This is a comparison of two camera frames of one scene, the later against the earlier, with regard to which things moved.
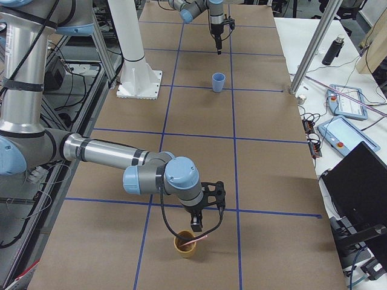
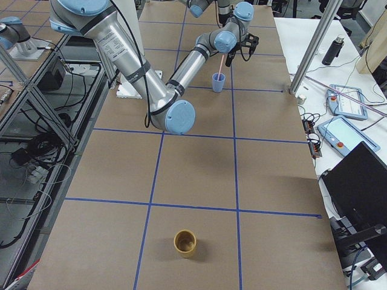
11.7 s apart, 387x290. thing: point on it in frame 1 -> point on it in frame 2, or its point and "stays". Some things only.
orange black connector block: [314, 146] stays
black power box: [54, 74] stays
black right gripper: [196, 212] -> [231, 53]
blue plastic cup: [218, 79] stays
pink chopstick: [200, 238] -> [221, 67]
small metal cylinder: [300, 100] stays
